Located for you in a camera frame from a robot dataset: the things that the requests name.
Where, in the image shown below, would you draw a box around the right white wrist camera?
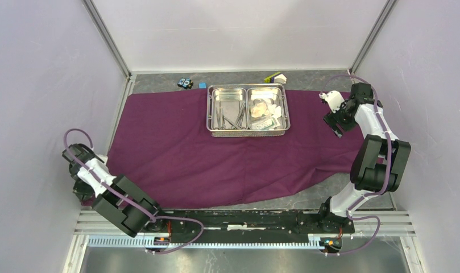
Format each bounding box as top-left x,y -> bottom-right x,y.
319,90 -> 345,113

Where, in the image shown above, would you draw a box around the green white toy block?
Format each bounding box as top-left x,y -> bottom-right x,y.
264,72 -> 287,84

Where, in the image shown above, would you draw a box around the steel surgical tray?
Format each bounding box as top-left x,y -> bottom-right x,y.
206,83 -> 291,138

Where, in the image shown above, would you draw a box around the black blue toy car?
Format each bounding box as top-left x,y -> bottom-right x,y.
177,78 -> 194,89

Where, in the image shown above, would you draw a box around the packaged gauze and sutures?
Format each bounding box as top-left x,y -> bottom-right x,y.
250,99 -> 283,130

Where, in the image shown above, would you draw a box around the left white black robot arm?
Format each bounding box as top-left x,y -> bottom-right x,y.
62,143 -> 167,237

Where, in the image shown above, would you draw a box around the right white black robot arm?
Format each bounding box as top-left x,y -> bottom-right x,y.
317,82 -> 411,232

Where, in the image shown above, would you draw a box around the purple cloth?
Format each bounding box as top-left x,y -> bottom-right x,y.
106,89 -> 363,209

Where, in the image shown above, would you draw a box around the steel surgical instruments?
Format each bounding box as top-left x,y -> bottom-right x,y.
210,100 -> 248,130

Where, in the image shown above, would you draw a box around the blue toothed cable rail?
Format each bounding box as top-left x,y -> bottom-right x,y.
88,235 -> 324,250

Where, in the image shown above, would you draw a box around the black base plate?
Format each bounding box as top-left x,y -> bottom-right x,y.
162,209 -> 355,234

